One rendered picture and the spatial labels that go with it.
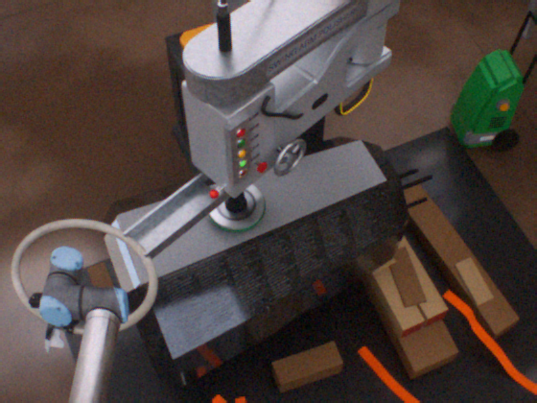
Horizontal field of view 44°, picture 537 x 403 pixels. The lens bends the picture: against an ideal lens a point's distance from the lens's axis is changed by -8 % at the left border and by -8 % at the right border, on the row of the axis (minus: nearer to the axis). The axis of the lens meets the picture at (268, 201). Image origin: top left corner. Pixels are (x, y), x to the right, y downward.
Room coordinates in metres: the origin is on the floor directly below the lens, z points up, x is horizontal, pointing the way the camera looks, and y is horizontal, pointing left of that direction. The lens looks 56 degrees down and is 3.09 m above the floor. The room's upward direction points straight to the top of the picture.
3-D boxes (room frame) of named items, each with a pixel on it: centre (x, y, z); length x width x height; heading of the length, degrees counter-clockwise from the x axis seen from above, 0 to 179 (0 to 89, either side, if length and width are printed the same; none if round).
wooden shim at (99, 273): (1.56, 0.82, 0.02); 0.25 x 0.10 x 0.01; 26
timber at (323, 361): (1.12, -0.17, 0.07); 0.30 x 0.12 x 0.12; 109
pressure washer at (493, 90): (2.56, -1.25, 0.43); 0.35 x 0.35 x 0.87; 10
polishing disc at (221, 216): (1.48, 0.12, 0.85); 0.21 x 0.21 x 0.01
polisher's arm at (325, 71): (1.75, -0.17, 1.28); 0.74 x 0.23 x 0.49; 135
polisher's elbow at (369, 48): (1.95, -0.35, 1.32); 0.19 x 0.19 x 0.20
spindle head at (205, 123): (1.54, 0.06, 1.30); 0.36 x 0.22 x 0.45; 135
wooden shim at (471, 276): (1.51, -1.00, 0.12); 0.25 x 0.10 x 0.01; 22
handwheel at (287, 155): (1.48, -0.05, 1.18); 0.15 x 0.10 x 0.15; 135
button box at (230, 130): (1.35, 0.09, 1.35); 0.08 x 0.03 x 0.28; 135
